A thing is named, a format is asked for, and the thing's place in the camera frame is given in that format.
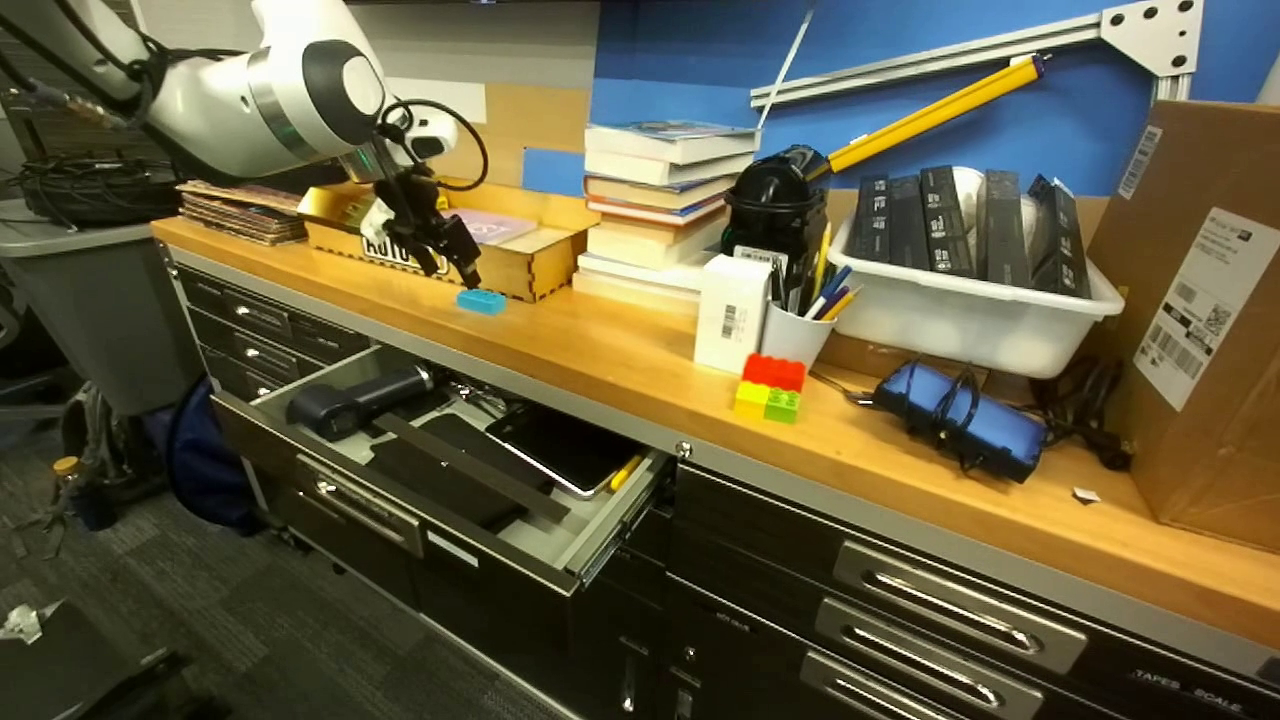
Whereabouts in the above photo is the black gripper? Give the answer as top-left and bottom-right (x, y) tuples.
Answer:
(376, 168), (486, 293)

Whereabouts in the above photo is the blue toy building brick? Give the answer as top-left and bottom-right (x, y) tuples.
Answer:
(452, 285), (513, 319)

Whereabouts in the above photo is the grey metal open drawer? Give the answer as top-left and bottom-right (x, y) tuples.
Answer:
(213, 341), (671, 600)

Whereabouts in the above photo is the black workbench drawer cabinet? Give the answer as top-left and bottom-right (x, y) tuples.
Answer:
(167, 254), (1280, 720)

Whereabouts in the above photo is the wooden laser-cut box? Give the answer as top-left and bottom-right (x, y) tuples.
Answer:
(301, 175), (603, 308)

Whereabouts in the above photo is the black handheld device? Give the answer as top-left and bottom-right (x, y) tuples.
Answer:
(286, 363), (440, 443)

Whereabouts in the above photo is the stack of brown notebooks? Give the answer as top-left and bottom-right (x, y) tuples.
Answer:
(176, 175), (318, 246)

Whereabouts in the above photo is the stack of books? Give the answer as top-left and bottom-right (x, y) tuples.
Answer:
(568, 115), (762, 308)

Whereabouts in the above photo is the black tablet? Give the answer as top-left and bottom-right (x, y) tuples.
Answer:
(480, 394), (648, 502)

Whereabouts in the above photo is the black flat case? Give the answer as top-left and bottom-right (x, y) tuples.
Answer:
(365, 410), (572, 537)

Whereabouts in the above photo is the yellow pencil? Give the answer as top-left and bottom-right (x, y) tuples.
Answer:
(602, 451), (658, 499)

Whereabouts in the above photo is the small white box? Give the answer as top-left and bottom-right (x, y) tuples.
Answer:
(693, 251), (777, 381)

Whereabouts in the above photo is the blue backpack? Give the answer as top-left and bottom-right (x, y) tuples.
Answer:
(156, 375), (267, 530)

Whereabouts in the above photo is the yellow toy building brick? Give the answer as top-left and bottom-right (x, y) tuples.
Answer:
(729, 375), (777, 416)

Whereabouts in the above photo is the red toy building brick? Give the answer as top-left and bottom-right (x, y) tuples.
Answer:
(740, 350), (810, 394)

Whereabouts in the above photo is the grey plastic cart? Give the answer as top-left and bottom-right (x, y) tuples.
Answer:
(0, 214), (209, 418)

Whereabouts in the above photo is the black bag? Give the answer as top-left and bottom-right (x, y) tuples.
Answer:
(15, 157), (187, 232)

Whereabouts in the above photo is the white pen cup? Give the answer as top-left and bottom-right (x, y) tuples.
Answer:
(757, 294), (836, 370)

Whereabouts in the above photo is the blue pen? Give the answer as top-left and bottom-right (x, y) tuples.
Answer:
(804, 258), (851, 324)

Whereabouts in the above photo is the white thin rod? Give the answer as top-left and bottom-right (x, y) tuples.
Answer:
(754, 8), (819, 134)

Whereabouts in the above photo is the black flat box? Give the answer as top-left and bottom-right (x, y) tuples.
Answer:
(1022, 171), (1092, 299)
(976, 168), (1040, 293)
(845, 171), (930, 268)
(917, 162), (990, 278)

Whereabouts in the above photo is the white plastic bin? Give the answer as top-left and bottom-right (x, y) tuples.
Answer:
(826, 214), (1128, 383)

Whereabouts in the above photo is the long yellow bar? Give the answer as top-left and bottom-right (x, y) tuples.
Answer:
(826, 53), (1044, 181)

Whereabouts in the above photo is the crumpled white paper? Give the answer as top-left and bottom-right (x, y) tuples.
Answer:
(0, 600), (53, 650)

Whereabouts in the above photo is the white shipping label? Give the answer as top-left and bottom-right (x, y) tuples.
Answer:
(1128, 204), (1280, 416)

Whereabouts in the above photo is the large cardboard box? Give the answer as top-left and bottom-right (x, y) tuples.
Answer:
(1076, 95), (1280, 561)

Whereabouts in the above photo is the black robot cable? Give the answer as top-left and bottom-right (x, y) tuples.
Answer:
(376, 95), (495, 197)

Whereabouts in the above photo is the blue pouch with black straps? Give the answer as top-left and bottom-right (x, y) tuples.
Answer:
(867, 355), (1054, 485)

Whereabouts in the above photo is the tangled black cable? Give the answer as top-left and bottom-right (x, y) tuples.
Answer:
(1044, 350), (1141, 472)

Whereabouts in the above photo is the aluminium rail with bracket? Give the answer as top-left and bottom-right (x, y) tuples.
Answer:
(745, 0), (1212, 115)

